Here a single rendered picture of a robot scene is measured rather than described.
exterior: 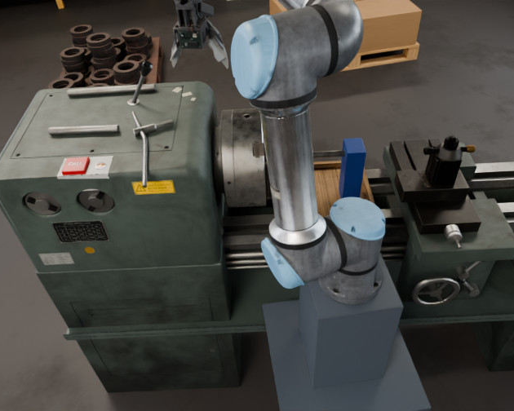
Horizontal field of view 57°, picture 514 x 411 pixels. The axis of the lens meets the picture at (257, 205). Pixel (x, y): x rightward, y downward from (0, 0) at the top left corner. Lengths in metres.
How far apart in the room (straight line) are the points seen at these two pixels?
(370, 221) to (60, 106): 1.05
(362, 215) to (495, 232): 0.71
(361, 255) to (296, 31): 0.49
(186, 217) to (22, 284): 1.68
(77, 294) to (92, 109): 0.62
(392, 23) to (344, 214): 3.42
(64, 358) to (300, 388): 1.41
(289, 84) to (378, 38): 3.57
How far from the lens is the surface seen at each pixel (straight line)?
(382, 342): 1.27
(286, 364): 1.45
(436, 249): 1.53
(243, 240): 1.58
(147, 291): 1.66
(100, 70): 4.13
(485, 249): 1.58
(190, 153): 1.30
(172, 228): 1.40
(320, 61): 0.78
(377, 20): 4.25
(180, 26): 1.24
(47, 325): 2.67
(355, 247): 1.00
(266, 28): 0.76
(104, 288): 1.68
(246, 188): 1.42
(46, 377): 2.51
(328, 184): 1.74
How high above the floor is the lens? 2.03
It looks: 44 degrees down
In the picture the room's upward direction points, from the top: 4 degrees counter-clockwise
